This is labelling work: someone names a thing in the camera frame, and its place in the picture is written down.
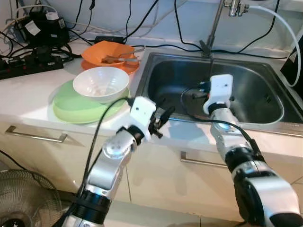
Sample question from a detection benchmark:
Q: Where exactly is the black labelled power box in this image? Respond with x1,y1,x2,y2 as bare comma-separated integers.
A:
18,10,71,48

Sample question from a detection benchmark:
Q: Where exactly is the orange plate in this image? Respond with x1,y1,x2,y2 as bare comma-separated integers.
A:
80,59,141,75

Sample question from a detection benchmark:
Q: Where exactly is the thin black wall cable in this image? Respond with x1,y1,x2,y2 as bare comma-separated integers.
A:
71,0,95,30
124,0,133,38

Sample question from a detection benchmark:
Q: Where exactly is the black appliance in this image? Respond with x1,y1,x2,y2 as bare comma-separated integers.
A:
282,47,303,87

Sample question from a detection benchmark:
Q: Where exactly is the white bowl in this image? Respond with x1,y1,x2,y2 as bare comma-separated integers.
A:
72,67,130,104

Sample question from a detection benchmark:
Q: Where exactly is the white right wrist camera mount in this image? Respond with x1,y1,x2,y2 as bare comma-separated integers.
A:
204,74,234,115

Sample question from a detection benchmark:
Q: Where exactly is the green plate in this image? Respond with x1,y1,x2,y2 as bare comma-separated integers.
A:
53,79,132,124

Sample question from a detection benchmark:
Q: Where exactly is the chrome faucet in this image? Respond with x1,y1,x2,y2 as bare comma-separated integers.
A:
200,0,248,58

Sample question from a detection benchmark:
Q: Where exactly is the flat black adapter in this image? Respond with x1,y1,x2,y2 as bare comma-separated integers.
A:
94,36,126,46

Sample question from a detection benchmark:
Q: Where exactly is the black counter cable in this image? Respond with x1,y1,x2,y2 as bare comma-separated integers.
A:
133,44,290,60

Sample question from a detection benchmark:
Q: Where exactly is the metal spoon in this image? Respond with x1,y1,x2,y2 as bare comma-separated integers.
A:
118,47,145,57

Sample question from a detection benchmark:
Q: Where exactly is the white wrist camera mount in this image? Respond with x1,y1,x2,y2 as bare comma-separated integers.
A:
127,96,157,142
204,74,234,115

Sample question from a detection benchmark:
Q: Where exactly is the cream sink counter cabinet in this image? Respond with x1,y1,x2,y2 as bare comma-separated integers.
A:
0,40,303,223

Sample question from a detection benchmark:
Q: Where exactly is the stainless steel sink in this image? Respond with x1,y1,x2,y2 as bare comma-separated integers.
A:
135,51,303,139

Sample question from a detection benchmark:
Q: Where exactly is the white faucet hose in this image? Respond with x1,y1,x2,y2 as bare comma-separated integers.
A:
246,5,303,88

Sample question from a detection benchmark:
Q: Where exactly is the black power strip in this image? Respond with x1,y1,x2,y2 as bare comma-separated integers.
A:
0,54,65,80

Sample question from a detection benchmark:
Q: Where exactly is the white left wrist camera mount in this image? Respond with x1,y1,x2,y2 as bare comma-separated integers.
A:
127,96,157,142

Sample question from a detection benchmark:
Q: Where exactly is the metal fork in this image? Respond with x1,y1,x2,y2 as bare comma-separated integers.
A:
101,55,141,64

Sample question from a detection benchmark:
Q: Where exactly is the orange bowl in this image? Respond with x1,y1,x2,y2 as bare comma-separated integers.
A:
81,41,136,67

